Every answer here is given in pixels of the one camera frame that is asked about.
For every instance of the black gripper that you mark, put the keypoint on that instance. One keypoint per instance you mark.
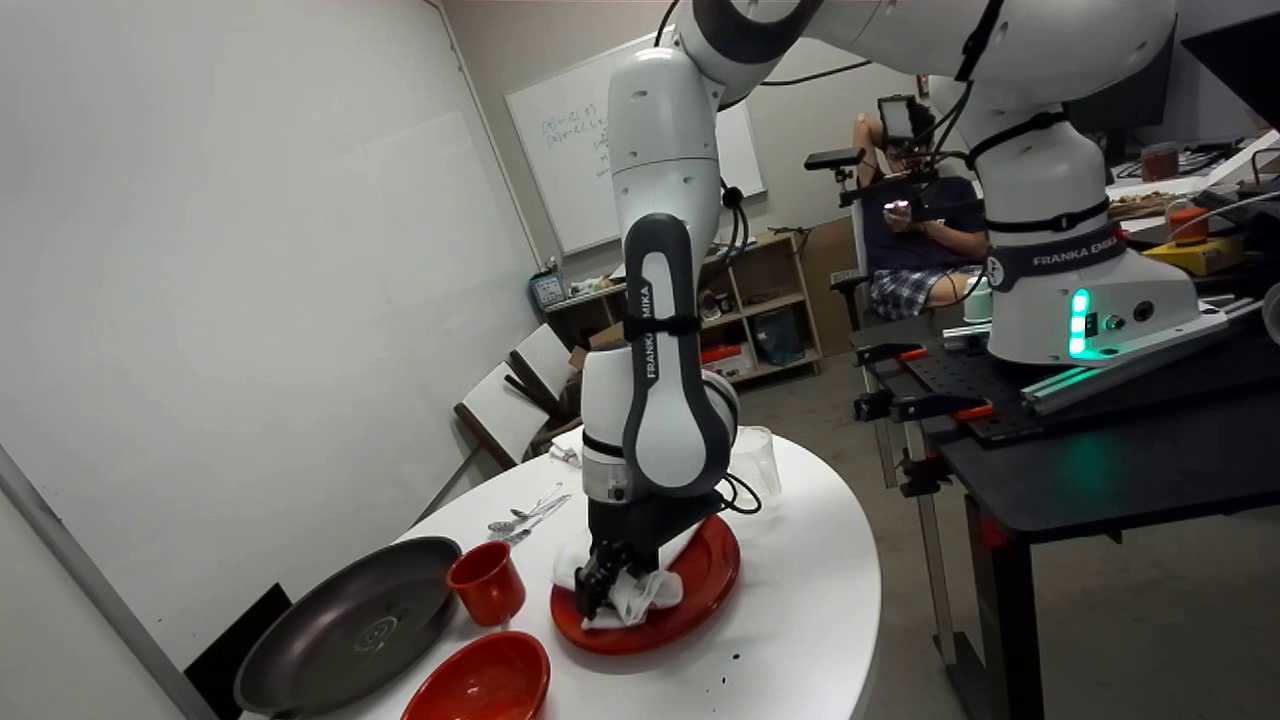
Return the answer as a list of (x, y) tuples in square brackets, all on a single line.
[(643, 529)]

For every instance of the white robot base green light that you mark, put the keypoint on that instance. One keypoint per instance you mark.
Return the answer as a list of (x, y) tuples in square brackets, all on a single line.
[(1042, 313)]

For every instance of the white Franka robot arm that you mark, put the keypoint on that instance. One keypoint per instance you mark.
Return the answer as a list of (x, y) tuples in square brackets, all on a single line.
[(664, 401)]

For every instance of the folded white towel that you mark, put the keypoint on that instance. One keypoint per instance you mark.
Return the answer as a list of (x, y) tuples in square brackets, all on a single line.
[(564, 451)]

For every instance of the red cloth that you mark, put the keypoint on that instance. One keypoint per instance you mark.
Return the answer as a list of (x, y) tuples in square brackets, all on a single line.
[(706, 572)]

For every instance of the metal fork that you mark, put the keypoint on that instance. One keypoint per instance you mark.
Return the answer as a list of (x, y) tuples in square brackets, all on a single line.
[(521, 529)]

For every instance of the metal spoon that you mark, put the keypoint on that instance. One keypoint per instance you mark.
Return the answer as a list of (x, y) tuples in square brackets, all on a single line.
[(532, 510)]

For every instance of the red mug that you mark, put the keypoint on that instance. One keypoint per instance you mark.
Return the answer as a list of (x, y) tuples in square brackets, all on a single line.
[(487, 586)]

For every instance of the red bowl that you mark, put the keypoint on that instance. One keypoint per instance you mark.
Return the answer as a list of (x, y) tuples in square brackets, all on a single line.
[(482, 682)]

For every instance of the clear plastic measuring cup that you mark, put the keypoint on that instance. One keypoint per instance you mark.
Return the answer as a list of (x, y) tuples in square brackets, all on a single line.
[(760, 461)]

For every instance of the dark frying pan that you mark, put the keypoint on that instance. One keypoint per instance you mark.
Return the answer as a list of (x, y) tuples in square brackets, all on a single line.
[(345, 626)]

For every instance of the dark side table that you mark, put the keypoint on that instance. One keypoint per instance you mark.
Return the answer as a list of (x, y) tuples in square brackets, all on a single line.
[(586, 301)]

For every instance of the blue bag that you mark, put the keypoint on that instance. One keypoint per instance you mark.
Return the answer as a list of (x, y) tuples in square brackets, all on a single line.
[(547, 290)]

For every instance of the black table clamp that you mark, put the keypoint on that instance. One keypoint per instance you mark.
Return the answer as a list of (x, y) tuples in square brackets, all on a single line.
[(920, 472)]

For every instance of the wooden cubby shelf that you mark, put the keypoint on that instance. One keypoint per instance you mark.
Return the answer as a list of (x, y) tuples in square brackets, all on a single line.
[(782, 287)]

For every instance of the black box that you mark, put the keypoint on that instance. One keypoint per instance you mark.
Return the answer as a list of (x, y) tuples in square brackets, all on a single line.
[(242, 646)]

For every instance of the orange clamp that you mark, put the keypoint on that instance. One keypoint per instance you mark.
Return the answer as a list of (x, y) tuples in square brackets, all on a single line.
[(974, 413), (917, 355)]

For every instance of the seated person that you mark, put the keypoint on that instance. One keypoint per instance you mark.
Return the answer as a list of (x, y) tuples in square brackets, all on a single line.
[(932, 221)]

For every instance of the black desk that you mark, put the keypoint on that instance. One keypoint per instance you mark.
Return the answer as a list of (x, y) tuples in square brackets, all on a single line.
[(1133, 461)]

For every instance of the black VR headset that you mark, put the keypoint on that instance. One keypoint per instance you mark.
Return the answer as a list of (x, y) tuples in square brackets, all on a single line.
[(898, 121)]

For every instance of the yellow object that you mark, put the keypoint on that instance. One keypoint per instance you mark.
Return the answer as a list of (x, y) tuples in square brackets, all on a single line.
[(1194, 259)]

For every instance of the black monitor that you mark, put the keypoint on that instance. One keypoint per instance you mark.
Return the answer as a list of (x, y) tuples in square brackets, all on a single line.
[(1242, 67)]

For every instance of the round white pedestal table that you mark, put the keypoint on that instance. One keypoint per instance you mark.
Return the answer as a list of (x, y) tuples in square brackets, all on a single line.
[(802, 586)]

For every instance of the wall whiteboard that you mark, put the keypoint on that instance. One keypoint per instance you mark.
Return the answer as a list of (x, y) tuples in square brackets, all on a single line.
[(563, 172)]

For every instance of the aluminium rail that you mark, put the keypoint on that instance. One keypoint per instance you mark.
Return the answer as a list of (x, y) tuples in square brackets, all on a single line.
[(1133, 355)]

